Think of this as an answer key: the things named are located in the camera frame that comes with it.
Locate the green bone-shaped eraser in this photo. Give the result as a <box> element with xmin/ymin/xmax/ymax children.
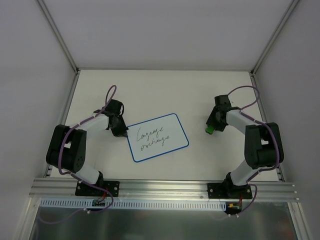
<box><xmin>205</xmin><ymin>125</ymin><xmax>215</xmax><ymax>135</ymax></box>

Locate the blue-framed whiteboard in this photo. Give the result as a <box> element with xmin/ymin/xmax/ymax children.
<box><xmin>127</xmin><ymin>113</ymin><xmax>190</xmax><ymax>163</ymax></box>

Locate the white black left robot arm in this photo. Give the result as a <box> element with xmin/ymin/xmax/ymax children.
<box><xmin>46</xmin><ymin>111</ymin><xmax>128</xmax><ymax>196</ymax></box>

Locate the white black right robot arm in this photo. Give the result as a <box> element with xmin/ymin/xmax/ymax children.
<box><xmin>205</xmin><ymin>106</ymin><xmax>284</xmax><ymax>198</ymax></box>

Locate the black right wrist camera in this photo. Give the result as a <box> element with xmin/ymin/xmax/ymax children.
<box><xmin>214</xmin><ymin>94</ymin><xmax>232</xmax><ymax>109</ymax></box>

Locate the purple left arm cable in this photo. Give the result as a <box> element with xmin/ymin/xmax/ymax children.
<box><xmin>37</xmin><ymin>85</ymin><xmax>118</xmax><ymax>224</ymax></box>

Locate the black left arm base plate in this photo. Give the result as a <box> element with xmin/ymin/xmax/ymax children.
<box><xmin>75</xmin><ymin>180</ymin><xmax>120</xmax><ymax>198</ymax></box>

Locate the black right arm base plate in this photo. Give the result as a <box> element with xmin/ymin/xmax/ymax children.
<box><xmin>207</xmin><ymin>182</ymin><xmax>253</xmax><ymax>200</ymax></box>

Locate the aluminium mounting rail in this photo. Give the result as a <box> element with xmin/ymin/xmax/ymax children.
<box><xmin>29</xmin><ymin>177</ymin><xmax>301</xmax><ymax>203</ymax></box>

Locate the white slotted cable duct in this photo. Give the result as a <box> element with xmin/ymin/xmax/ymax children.
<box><xmin>39</xmin><ymin>198</ymin><xmax>227</xmax><ymax>212</ymax></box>

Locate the right aluminium frame post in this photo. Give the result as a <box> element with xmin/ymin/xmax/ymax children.
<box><xmin>249</xmin><ymin>0</ymin><xmax>301</xmax><ymax>76</ymax></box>

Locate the aluminium frame post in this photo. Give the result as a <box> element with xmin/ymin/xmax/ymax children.
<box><xmin>36</xmin><ymin>0</ymin><xmax>80</xmax><ymax>75</ymax></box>
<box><xmin>249</xmin><ymin>0</ymin><xmax>301</xmax><ymax>76</ymax></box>

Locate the left aluminium frame post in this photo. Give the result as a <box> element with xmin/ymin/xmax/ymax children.
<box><xmin>36</xmin><ymin>0</ymin><xmax>80</xmax><ymax>75</ymax></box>

